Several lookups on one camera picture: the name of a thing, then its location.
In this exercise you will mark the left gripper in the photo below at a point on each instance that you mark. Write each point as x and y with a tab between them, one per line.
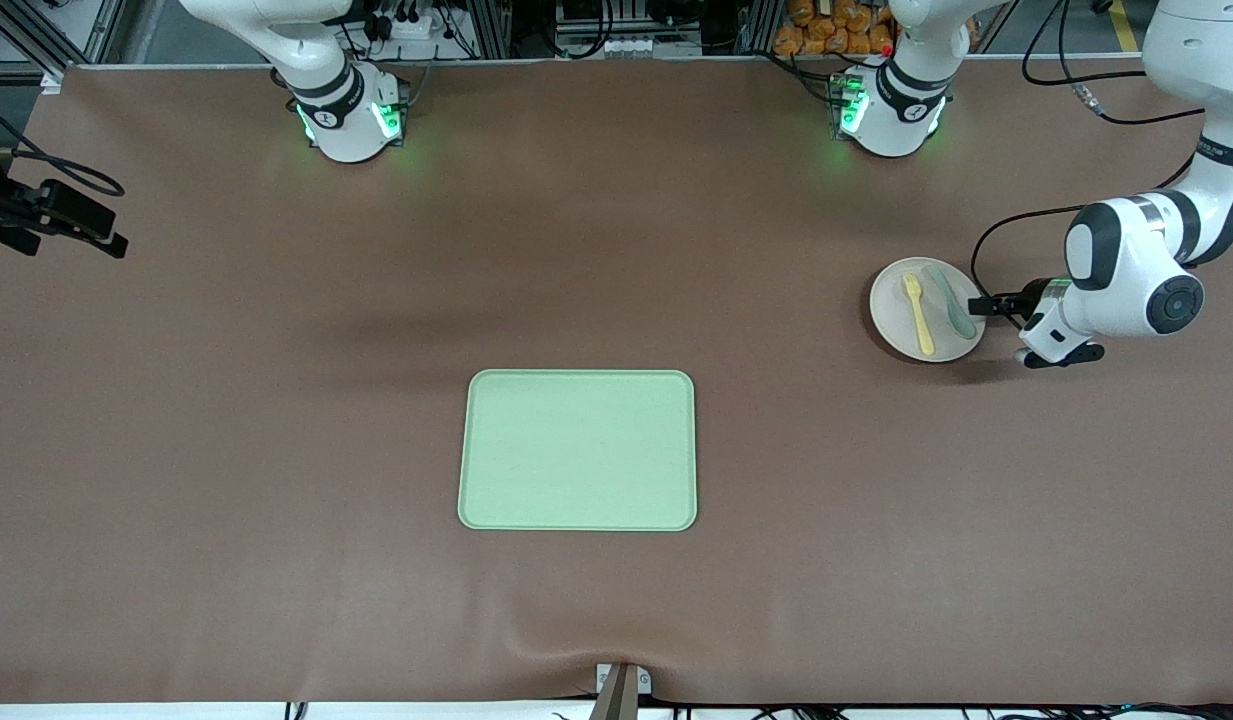
1028	299

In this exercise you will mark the yellow plastic fork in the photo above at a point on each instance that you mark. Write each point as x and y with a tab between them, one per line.
920	320

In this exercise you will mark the beige round plate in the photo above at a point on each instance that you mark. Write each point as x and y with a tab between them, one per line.
891	310

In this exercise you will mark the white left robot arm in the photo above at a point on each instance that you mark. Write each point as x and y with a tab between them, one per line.
1126	270

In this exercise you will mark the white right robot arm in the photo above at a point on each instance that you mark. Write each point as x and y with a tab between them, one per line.
341	120

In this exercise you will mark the teal plastic spoon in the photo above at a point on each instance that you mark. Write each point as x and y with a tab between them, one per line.
951	300

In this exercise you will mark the brown table cover mat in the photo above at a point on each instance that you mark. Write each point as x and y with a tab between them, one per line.
276	450

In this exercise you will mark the orange packaged items pile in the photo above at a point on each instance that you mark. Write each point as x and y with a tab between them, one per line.
826	25

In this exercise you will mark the white power strip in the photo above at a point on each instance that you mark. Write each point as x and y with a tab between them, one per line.
406	27

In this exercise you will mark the light green rectangular tray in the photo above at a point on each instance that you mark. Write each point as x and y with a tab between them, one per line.
576	450

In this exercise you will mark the white socket bar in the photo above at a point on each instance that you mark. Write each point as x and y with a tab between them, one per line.
606	46

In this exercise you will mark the aluminium frame profile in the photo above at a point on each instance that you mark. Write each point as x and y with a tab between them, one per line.
36	30

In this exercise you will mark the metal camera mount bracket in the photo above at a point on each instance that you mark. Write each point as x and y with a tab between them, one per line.
621	690

